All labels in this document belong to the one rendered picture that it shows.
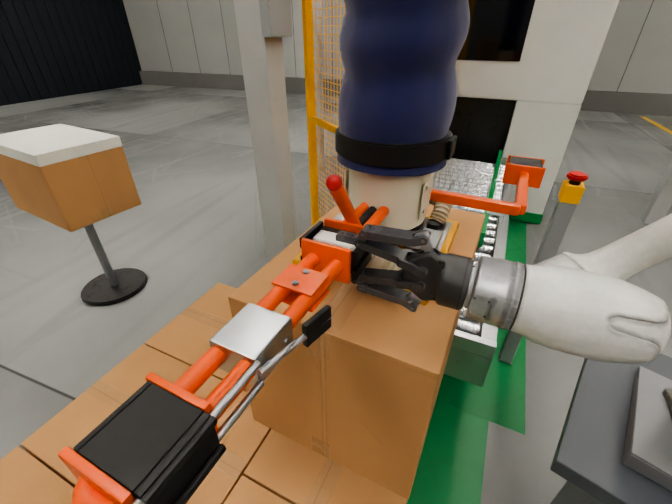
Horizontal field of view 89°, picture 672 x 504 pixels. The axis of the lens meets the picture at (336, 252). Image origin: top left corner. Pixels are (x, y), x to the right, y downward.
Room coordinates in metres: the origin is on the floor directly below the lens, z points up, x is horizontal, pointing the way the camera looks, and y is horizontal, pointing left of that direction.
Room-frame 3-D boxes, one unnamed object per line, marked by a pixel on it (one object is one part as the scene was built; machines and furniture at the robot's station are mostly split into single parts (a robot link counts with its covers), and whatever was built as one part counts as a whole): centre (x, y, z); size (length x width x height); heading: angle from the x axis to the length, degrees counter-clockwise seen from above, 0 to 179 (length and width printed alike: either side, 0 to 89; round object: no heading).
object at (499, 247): (1.87, -1.02, 0.50); 2.31 x 0.05 x 0.19; 155
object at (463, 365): (0.95, -0.22, 0.47); 0.70 x 0.03 x 0.15; 65
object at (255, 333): (0.27, 0.09, 1.19); 0.07 x 0.07 x 0.04; 64
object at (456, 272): (0.39, -0.14, 1.20); 0.09 x 0.07 x 0.08; 65
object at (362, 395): (0.68, -0.10, 0.87); 0.60 x 0.40 x 0.40; 154
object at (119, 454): (0.16, 0.16, 1.20); 0.08 x 0.07 x 0.05; 154
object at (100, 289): (1.87, 1.53, 0.31); 0.40 x 0.40 x 0.62
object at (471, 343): (0.95, -0.22, 0.58); 0.70 x 0.03 x 0.06; 65
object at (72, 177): (1.87, 1.53, 0.82); 0.60 x 0.40 x 0.40; 60
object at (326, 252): (0.47, 0.00, 1.20); 0.10 x 0.08 x 0.06; 64
